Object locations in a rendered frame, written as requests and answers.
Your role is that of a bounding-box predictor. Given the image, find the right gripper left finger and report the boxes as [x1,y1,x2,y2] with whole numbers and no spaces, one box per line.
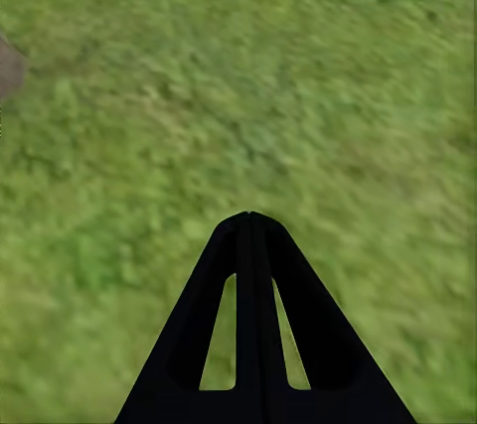
[114,212,264,424]

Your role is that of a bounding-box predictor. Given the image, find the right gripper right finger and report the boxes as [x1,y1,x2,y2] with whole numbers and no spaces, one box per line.
[248,212,416,424]

